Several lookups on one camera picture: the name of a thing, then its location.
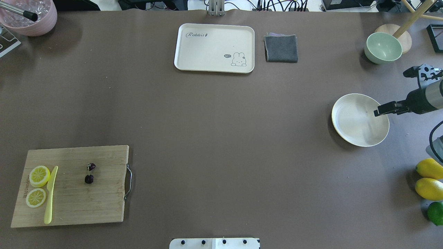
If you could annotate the pink bowl of ice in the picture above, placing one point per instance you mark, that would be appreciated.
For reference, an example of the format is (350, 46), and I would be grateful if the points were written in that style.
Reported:
(47, 17)

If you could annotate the dark red cherry pair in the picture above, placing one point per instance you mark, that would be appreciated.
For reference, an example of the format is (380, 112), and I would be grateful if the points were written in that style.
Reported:
(89, 178)

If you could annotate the aluminium frame post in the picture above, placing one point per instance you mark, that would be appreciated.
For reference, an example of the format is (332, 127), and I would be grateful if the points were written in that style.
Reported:
(216, 7)

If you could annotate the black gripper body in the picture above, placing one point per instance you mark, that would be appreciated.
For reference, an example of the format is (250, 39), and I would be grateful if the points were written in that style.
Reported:
(415, 100)

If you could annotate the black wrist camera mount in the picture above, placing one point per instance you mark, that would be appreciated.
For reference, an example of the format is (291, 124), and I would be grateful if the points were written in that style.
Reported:
(425, 75)

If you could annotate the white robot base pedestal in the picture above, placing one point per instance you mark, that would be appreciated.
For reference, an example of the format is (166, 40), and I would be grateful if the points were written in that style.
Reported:
(215, 243)

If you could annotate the lemon slice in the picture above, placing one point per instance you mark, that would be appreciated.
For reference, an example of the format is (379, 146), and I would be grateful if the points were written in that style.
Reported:
(39, 176)
(36, 197)

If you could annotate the wooden mug tree stand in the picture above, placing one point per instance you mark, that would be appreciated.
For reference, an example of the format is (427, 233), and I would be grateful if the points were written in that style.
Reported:
(401, 32)

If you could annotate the metal ice scoop handle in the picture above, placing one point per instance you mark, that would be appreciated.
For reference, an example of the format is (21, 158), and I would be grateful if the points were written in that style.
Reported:
(14, 9)

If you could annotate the yellow plastic knife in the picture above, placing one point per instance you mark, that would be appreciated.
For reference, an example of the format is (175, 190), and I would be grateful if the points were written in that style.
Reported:
(49, 198)

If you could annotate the cream rabbit tray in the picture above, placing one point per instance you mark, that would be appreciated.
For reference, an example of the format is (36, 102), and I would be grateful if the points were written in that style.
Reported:
(215, 48)

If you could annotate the green bowl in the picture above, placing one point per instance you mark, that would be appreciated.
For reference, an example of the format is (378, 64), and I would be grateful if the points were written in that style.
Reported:
(382, 48)

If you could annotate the yellow lemon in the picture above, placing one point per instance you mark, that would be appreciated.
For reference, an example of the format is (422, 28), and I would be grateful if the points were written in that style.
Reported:
(429, 189)
(429, 168)

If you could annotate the black picture frame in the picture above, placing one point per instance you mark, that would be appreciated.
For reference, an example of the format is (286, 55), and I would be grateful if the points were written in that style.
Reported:
(435, 33)

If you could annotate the grey folded cloth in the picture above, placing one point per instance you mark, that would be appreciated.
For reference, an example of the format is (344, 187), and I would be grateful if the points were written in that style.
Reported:
(281, 48)

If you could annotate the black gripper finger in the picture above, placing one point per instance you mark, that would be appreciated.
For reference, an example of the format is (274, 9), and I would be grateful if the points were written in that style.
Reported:
(388, 108)

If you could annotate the wooden cutting board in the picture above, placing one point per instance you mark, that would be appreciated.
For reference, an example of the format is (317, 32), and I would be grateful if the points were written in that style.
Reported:
(74, 201)

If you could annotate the cream round plate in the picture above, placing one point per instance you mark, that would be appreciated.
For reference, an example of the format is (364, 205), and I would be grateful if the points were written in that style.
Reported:
(353, 118)

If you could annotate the green lime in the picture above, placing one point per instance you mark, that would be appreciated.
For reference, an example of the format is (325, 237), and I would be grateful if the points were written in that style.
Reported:
(435, 213)

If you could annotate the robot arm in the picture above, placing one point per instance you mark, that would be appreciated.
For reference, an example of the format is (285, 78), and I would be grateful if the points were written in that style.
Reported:
(427, 98)

